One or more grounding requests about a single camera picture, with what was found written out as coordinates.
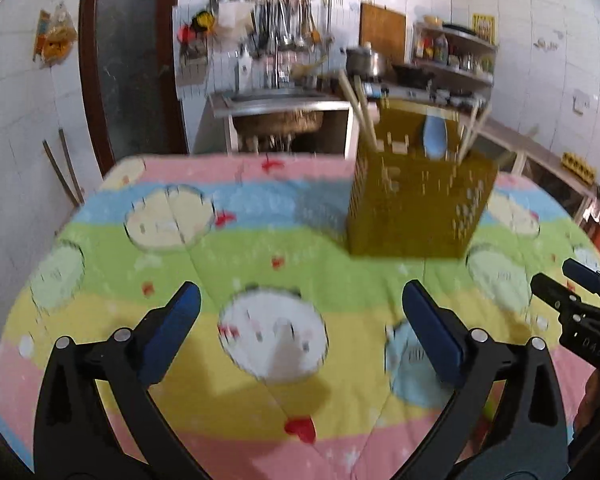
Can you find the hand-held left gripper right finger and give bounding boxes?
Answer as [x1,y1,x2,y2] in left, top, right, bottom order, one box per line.
[395,280,572,480]

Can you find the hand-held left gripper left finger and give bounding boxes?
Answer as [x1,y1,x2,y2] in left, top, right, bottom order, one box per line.
[32,281,212,480]

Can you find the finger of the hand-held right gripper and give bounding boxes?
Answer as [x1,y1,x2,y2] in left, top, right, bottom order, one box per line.
[561,258,600,297]
[530,273,583,313]

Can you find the yellow perforated utensil holder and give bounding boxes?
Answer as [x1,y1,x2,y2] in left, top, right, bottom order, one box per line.
[345,97,500,261]

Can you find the light blue spoon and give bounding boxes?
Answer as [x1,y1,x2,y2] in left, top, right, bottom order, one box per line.
[420,115,449,162]

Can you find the row of hanging steel utensils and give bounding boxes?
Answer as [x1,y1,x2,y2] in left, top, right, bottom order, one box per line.
[251,0,322,52]

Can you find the person's right hand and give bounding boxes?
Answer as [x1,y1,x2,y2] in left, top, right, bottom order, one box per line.
[574,370,600,442]

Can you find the yellow tray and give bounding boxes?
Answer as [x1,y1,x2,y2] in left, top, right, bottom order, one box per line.
[561,152,597,184]

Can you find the printed striped blanket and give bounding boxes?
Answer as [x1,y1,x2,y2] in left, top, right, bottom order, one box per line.
[0,151,600,480]

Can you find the white kitchen counter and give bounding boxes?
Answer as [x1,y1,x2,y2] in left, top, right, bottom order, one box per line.
[479,116,600,217]

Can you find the wooden stick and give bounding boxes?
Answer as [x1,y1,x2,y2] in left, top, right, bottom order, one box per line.
[58,129,86,205]
[42,139,81,208]

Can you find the woven basket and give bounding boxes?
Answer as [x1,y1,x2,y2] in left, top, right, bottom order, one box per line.
[231,109,327,137]

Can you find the steel kitchen sink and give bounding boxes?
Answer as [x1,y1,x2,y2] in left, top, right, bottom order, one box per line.
[209,87,354,157]

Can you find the black wok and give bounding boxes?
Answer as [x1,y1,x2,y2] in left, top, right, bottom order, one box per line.
[390,62,437,89]

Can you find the white bottle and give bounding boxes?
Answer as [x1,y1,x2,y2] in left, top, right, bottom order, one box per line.
[237,52,255,92]

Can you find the brown wooden door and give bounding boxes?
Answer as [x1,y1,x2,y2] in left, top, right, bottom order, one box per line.
[79,0,191,177]

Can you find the steel cooking pot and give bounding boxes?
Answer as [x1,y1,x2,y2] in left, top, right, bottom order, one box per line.
[345,44,387,79]

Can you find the hanging colourful scrubbers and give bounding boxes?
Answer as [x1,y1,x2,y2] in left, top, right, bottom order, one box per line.
[177,9,217,62]

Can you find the wooden cutting board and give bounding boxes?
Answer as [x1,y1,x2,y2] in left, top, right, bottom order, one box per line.
[358,1,408,64]

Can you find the orange plastic bag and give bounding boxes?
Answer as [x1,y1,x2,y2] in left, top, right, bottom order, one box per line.
[33,4,79,69]

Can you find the kitchen wall shelf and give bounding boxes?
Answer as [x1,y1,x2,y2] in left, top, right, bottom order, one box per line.
[410,19,499,112]

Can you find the yellow wall poster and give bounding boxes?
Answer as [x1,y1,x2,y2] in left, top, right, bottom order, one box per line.
[471,12,496,45]

